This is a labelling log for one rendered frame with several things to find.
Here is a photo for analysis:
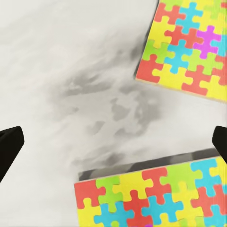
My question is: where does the jigsaw puzzle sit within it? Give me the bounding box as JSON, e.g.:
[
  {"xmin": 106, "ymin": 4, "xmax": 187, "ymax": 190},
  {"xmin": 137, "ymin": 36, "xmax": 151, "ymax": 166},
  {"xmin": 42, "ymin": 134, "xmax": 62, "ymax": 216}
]
[
  {"xmin": 135, "ymin": 0, "xmax": 227, "ymax": 104},
  {"xmin": 74, "ymin": 156, "xmax": 227, "ymax": 227}
]

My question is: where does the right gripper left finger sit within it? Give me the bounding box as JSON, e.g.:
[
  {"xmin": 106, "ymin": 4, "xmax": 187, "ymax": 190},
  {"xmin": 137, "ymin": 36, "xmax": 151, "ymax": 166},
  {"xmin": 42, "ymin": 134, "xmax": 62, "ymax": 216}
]
[{"xmin": 0, "ymin": 126, "xmax": 25, "ymax": 183}]

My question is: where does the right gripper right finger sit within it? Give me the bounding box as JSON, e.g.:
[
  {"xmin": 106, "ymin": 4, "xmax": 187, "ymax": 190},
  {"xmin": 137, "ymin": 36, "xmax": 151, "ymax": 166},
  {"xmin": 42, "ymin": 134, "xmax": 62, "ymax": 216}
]
[{"xmin": 212, "ymin": 126, "xmax": 227, "ymax": 164}]

